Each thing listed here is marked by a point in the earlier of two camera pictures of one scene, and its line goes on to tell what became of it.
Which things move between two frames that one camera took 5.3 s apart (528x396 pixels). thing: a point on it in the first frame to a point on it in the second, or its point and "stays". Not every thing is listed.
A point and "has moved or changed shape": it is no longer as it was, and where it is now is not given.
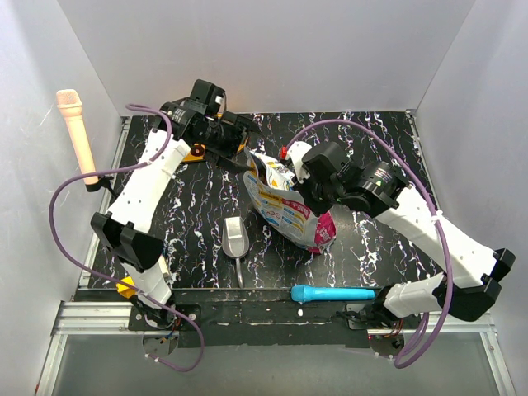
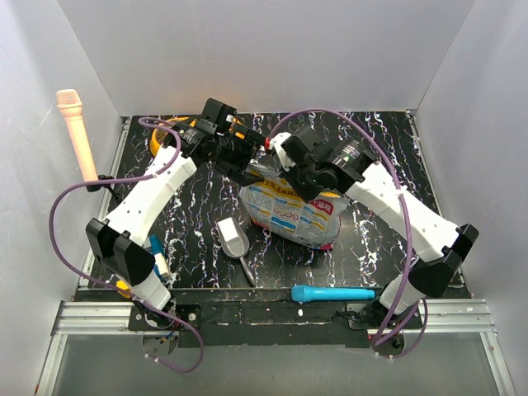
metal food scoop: [235, 242] has moved or changed shape
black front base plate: [255, 318] stays
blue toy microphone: [304, 294] stays
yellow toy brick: [124, 290] stays
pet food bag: [271, 187] has moved or changed shape
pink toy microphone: [70, 105] stays
